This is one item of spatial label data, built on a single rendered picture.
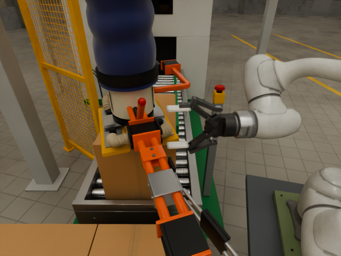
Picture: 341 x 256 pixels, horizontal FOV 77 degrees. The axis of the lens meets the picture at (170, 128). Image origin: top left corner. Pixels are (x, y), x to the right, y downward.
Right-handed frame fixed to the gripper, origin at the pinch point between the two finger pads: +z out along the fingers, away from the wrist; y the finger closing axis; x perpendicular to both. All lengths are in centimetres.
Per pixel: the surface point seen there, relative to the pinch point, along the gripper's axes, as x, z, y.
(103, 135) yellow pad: 14.9, 24.9, 11.8
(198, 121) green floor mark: 198, -59, 121
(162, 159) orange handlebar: -14.3, 3.6, 0.3
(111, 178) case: 28, 29, 48
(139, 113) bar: 0.7, 9.2, -5.2
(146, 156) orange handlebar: -13.0, 7.6, -0.1
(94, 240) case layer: 6, 36, 67
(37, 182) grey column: 98, 116, 118
